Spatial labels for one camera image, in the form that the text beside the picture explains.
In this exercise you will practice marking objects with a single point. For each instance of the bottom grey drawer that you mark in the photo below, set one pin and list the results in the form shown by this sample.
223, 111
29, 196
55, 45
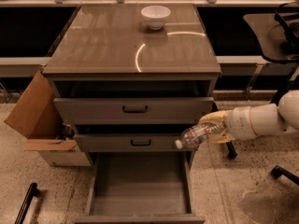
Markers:
141, 188

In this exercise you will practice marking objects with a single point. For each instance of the black bar on floor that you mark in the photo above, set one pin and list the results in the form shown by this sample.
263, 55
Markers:
30, 194

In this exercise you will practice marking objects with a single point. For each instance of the top grey drawer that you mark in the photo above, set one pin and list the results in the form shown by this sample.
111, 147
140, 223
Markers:
81, 111

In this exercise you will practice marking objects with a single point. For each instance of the grey drawer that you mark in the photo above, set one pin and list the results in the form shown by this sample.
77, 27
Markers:
141, 188
129, 142
81, 111

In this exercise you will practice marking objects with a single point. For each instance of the middle grey drawer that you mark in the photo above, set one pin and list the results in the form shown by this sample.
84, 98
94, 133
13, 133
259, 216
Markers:
129, 142

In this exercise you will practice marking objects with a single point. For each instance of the black chair with frame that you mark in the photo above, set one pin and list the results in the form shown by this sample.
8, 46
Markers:
275, 30

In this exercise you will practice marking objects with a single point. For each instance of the grey drawer cabinet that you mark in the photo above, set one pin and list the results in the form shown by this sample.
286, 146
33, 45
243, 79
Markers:
109, 52

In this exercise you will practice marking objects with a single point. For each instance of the black leg at right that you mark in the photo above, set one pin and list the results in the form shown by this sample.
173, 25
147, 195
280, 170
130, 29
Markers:
278, 171

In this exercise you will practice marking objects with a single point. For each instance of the brown cardboard box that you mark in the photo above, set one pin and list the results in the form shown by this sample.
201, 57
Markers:
36, 117

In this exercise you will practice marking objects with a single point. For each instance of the white ceramic bowl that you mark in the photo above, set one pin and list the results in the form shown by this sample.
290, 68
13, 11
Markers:
155, 17

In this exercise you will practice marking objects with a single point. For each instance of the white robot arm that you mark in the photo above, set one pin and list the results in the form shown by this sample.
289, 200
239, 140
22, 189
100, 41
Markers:
250, 122

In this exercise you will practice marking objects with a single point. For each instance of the clear plastic water bottle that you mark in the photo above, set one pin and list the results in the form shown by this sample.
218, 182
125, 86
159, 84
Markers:
198, 134

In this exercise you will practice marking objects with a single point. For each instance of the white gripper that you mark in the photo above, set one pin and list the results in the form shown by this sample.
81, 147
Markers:
237, 122

